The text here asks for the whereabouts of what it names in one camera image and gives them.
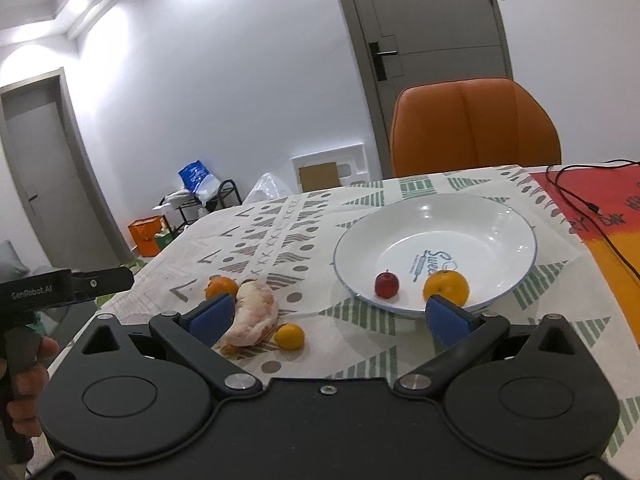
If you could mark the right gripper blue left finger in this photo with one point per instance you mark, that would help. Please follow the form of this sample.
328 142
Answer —
187 340

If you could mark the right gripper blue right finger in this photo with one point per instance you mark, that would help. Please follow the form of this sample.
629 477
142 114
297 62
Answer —
468 340

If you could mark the large orange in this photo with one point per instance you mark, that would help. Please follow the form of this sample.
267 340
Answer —
449 284

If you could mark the peeled pomelo segment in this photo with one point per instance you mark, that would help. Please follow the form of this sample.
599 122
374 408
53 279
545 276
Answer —
256 314

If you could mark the small dark red fruit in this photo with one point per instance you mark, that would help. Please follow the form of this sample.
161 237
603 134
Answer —
386 285

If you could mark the small yellow mandarin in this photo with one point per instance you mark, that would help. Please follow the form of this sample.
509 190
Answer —
289 337

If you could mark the person's left hand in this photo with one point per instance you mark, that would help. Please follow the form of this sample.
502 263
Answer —
24 410

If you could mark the grey sofa cushion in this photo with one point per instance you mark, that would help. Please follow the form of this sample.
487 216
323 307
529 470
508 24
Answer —
11 266

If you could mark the small orange mandarin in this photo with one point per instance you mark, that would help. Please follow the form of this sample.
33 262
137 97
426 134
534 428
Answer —
219 284

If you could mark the white enamel plate blue rim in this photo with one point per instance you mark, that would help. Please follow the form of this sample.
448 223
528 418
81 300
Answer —
490 244

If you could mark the grey interior door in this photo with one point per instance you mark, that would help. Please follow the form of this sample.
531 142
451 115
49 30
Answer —
53 177

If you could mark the patterned white tablecloth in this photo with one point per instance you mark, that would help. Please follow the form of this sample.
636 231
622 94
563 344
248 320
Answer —
558 399

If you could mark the orange shopping bag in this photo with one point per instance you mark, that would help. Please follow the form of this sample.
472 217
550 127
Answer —
143 233

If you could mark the black metal rack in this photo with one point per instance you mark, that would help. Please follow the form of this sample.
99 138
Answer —
181 208

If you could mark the blue plastic bag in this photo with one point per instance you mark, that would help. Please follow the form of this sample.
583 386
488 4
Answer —
199 181

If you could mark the translucent plastic bag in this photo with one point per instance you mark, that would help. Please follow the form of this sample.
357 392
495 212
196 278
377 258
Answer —
268 187

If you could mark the white foam packaging with cardboard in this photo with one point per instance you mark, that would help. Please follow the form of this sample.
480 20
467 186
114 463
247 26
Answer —
343 166

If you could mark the red orange printed mat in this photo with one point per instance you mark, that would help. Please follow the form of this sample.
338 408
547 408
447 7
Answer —
601 204

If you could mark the orange leather chair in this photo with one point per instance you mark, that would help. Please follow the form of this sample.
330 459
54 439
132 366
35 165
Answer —
467 124

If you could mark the grey entrance door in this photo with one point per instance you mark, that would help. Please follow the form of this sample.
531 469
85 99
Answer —
436 40

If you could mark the black door lock handle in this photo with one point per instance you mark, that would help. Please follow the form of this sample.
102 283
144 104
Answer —
378 57

